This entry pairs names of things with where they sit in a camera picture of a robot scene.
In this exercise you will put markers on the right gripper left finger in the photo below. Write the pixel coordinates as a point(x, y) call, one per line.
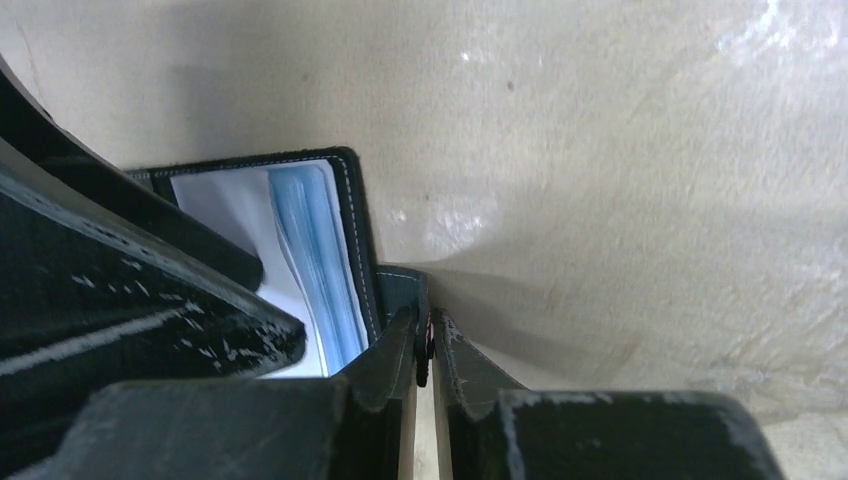
point(357, 424)

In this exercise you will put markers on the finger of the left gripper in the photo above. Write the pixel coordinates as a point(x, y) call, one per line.
point(145, 201)
point(88, 300)

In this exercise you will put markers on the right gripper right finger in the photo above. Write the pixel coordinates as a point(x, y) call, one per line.
point(490, 426)

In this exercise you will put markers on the black leather card holder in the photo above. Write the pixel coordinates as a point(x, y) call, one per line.
point(304, 215)

